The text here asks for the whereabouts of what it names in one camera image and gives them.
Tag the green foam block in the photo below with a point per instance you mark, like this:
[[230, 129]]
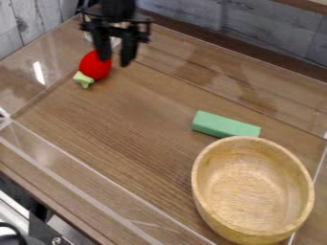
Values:
[[222, 127]]

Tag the black metal stand bracket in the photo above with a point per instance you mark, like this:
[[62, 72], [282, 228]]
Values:
[[27, 230]]

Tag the red plush strawberry green leaf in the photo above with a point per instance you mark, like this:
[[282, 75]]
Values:
[[92, 69]]

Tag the wooden bowl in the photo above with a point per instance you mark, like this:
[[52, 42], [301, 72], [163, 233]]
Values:
[[252, 190]]

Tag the clear acrylic tray wall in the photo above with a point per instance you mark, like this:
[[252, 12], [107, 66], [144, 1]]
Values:
[[104, 153]]

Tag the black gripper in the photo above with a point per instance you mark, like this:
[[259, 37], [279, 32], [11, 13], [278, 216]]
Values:
[[110, 13]]

